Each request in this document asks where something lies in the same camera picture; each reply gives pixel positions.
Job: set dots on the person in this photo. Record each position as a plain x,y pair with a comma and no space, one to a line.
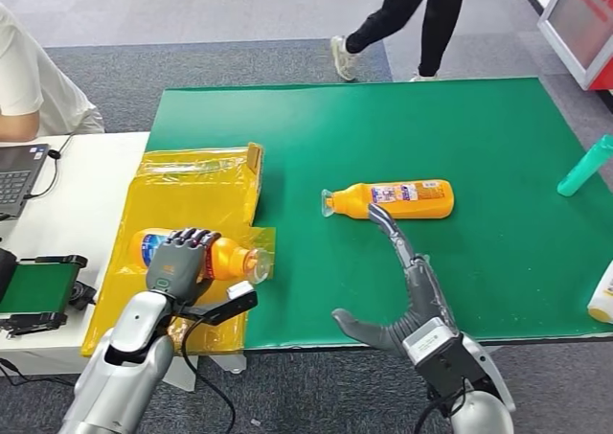
29,82
431,12

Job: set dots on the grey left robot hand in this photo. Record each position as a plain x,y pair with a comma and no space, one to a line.
177,266

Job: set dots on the yellow film-wrapped cardboard tray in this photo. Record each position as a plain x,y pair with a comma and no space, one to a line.
192,190

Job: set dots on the orange plastic bottle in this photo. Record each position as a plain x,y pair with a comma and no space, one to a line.
229,260
349,201

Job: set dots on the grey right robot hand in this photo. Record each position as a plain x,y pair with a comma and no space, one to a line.
423,298

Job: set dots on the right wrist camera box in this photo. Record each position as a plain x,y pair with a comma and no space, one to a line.
443,355

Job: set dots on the person's forearm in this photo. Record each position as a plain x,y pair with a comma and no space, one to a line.
16,126

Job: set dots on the small green belt conveyor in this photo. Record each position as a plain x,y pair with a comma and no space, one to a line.
41,288

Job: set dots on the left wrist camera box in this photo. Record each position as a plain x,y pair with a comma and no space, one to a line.
229,304

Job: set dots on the grey laptop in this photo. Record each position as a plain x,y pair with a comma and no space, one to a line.
16,174

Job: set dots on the teal plastic bottle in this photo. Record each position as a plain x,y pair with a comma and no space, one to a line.
582,171

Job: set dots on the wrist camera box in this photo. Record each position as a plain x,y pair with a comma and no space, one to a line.
229,304
443,355

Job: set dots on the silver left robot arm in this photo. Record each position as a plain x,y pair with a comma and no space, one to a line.
129,355

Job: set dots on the red and white display stand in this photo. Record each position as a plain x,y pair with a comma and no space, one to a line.
582,18

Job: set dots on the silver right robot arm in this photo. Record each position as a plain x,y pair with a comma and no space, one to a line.
484,412

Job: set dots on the white and yellow bottle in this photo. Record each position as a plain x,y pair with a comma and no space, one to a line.
604,304

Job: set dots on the green table mat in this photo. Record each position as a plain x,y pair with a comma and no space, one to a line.
383,133

